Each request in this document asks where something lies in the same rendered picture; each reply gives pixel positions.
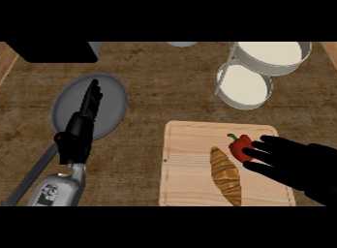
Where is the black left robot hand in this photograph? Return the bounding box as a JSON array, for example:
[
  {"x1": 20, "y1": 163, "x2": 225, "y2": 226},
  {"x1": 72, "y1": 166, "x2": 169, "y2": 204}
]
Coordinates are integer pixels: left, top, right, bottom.
[{"x1": 53, "y1": 78, "x2": 104, "y2": 166}]

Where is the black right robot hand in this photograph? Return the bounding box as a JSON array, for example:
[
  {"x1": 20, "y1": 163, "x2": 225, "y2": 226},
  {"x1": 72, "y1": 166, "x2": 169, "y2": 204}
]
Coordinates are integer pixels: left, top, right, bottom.
[{"x1": 241, "y1": 135, "x2": 337, "y2": 207}]

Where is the brown croissant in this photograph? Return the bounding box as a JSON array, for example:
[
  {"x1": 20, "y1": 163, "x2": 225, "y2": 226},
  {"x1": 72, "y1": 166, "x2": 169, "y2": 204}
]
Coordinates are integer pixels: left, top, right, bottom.
[{"x1": 209, "y1": 145, "x2": 243, "y2": 207}]

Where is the pale wooden cutting board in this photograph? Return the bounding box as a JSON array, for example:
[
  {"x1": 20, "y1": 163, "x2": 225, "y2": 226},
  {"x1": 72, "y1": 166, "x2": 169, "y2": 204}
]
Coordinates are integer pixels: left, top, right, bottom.
[{"x1": 157, "y1": 120, "x2": 297, "y2": 207}]

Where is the white tiered basket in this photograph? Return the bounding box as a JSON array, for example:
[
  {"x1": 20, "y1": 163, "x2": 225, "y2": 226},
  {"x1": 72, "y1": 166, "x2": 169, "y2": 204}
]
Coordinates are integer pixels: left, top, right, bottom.
[{"x1": 213, "y1": 41, "x2": 313, "y2": 111}]

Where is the grey frying pan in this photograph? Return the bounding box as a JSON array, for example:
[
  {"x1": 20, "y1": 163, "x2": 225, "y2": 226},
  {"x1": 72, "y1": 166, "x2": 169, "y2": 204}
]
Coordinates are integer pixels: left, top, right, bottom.
[{"x1": 2, "y1": 73, "x2": 129, "y2": 207}]

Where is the red bell pepper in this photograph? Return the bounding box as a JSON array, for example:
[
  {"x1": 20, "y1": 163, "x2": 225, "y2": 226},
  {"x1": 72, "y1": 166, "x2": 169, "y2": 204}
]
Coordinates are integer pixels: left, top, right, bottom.
[{"x1": 225, "y1": 133, "x2": 257, "y2": 164}]

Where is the black appliance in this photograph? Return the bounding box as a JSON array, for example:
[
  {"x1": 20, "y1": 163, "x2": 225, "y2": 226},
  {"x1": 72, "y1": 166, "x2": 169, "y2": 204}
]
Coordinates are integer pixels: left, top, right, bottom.
[{"x1": 4, "y1": 41, "x2": 100, "y2": 64}]

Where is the grey round container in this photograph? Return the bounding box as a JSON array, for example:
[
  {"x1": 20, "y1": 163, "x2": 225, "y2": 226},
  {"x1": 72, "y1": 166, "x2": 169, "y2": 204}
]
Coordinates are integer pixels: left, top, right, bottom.
[{"x1": 86, "y1": 41, "x2": 106, "y2": 58}]

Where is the pale grey round object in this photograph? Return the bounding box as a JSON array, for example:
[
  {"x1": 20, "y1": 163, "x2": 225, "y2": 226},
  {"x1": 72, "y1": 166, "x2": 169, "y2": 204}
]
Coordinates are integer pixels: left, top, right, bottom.
[{"x1": 166, "y1": 41, "x2": 200, "y2": 48}]

